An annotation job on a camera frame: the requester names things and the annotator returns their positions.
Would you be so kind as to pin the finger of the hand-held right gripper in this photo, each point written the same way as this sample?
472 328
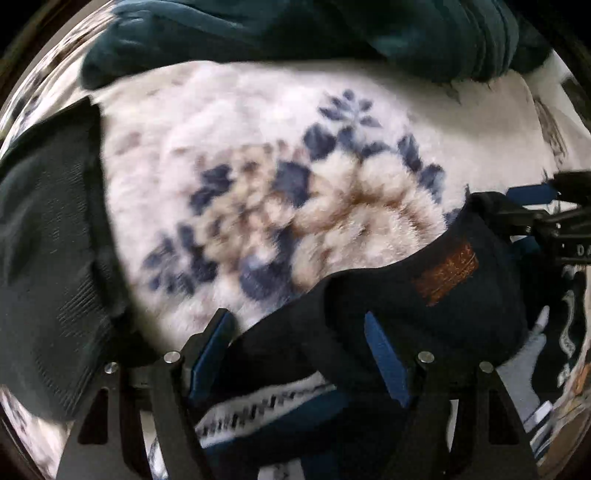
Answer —
505 213
531 193

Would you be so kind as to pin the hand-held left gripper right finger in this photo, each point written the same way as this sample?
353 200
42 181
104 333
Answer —
383 355

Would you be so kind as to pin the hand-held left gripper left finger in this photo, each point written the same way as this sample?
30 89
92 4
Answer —
216 344

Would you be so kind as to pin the navy shorts with patterned stripe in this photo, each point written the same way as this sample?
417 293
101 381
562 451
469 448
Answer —
485 314

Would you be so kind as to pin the black cloth with white print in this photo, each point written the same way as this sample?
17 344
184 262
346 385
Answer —
572 332

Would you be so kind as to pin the light grey cloth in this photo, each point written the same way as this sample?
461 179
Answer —
521 369

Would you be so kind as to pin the dark folded cloth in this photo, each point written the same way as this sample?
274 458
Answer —
46 254

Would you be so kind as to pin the white floral fleece blanket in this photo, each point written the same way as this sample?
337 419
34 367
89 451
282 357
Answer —
277 138

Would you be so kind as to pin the teal blanket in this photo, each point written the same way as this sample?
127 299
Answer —
277 32

